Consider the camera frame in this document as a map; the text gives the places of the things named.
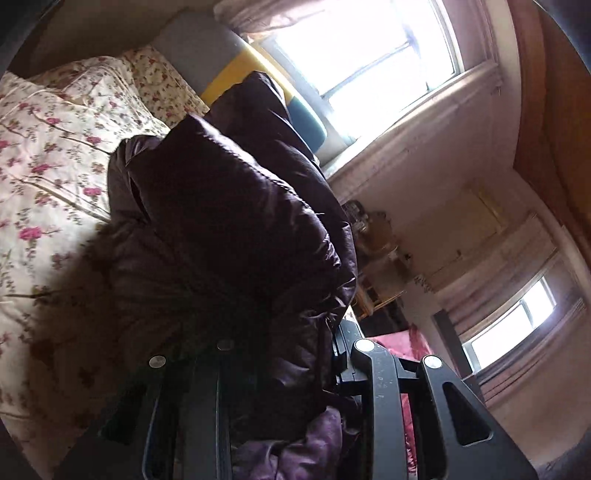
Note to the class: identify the purple quilted down jacket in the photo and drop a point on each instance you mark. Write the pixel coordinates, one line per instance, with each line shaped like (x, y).
(226, 228)

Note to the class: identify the grey yellow blue headboard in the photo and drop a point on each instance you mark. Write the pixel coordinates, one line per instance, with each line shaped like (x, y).
(211, 59)

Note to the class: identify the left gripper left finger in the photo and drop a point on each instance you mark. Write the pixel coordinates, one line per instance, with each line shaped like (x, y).
(170, 423)

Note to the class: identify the bright bedroom window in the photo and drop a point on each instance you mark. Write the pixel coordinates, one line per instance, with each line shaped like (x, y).
(361, 64)

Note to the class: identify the wooden door frame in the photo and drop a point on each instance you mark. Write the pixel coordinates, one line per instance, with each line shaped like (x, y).
(553, 149)

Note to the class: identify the floral rose quilt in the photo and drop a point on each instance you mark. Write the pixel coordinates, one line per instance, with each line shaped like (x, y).
(60, 357)

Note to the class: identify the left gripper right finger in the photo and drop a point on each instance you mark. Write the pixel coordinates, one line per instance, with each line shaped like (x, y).
(456, 437)

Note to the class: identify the cluttered bedside table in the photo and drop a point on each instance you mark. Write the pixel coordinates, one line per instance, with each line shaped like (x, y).
(383, 267)

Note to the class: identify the red patterned cloth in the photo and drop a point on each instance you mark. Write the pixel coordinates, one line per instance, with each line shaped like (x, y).
(409, 347)

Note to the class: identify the small-flower print pillow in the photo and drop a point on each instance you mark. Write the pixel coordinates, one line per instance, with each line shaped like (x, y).
(161, 88)

